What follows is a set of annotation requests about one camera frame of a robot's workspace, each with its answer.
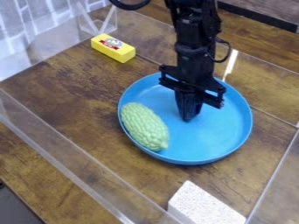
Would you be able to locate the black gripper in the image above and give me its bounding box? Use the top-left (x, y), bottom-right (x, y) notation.
top-left (159, 43), bottom-right (227, 121)

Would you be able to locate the black cable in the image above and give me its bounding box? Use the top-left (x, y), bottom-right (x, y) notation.
top-left (107, 0), bottom-right (234, 64)

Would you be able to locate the blue round plastic tray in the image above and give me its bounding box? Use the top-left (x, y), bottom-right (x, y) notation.
top-left (117, 73), bottom-right (254, 165)

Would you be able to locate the yellow rectangular block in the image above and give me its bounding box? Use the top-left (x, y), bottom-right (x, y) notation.
top-left (91, 33), bottom-right (136, 63)

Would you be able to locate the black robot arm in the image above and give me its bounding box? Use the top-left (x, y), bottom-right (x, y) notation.
top-left (159, 0), bottom-right (228, 122)

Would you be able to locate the white speckled foam block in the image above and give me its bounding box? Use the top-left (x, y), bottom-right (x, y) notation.
top-left (167, 180), bottom-right (247, 224)

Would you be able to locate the green bumpy bitter gourd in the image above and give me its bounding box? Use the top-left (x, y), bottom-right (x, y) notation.
top-left (120, 102), bottom-right (170, 151)

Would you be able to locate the clear acrylic enclosure wall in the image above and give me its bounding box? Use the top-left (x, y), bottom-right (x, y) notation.
top-left (0, 0), bottom-right (299, 224)

